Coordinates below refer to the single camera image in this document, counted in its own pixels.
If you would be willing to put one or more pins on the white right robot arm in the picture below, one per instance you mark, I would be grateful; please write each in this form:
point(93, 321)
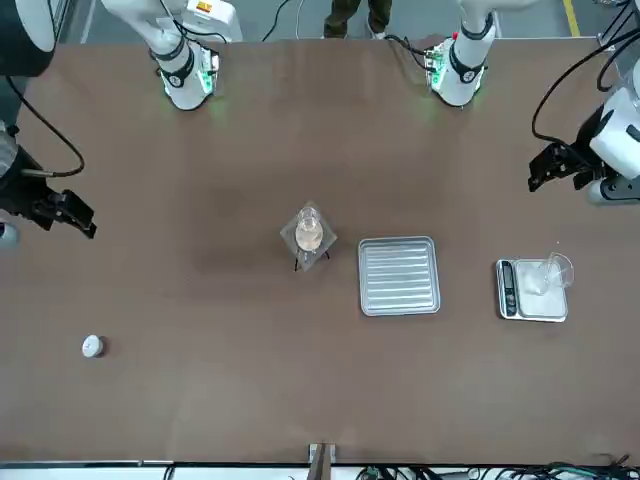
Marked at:
point(185, 75)

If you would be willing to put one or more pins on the small glass beaker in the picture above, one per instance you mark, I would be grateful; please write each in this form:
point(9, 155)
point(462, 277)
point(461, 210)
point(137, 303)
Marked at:
point(308, 231)

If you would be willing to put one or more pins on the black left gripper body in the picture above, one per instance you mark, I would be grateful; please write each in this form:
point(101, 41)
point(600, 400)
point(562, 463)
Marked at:
point(590, 140)

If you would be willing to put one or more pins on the silver digital scale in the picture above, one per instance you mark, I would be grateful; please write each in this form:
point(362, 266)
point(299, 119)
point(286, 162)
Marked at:
point(540, 305)

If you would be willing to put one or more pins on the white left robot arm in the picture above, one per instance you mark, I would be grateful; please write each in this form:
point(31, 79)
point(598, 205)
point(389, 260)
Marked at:
point(465, 60)

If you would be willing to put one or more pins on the large glass beaker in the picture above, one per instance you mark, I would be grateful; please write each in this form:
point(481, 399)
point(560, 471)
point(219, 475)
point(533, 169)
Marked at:
point(555, 272)

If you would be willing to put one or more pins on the ribbed metal tray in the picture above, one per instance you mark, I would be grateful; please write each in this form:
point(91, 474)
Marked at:
point(400, 277)

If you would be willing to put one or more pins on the person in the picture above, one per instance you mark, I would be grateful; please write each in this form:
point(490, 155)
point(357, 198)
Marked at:
point(345, 15)

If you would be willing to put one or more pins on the aluminium frame post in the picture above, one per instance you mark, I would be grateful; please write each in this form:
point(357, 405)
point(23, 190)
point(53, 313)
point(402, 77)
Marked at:
point(322, 462)

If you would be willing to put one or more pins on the white control cabinet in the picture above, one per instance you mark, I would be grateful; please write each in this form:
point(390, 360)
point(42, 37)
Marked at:
point(215, 15)

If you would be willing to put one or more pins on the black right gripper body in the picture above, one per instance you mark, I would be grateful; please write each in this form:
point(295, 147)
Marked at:
point(20, 190)

